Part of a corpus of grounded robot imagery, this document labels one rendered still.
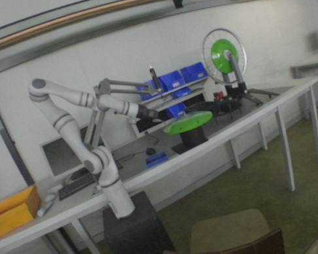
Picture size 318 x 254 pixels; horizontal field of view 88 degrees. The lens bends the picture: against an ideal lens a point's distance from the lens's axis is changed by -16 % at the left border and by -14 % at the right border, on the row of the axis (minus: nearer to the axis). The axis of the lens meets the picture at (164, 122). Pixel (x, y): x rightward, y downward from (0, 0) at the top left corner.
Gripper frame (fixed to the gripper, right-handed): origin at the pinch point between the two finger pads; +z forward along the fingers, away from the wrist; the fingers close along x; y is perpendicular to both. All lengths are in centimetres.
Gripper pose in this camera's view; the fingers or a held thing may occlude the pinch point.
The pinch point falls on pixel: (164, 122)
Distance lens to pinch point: 108.8
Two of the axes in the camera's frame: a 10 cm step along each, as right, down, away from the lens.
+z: 8.7, 1.9, 4.5
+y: 1.8, -9.8, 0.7
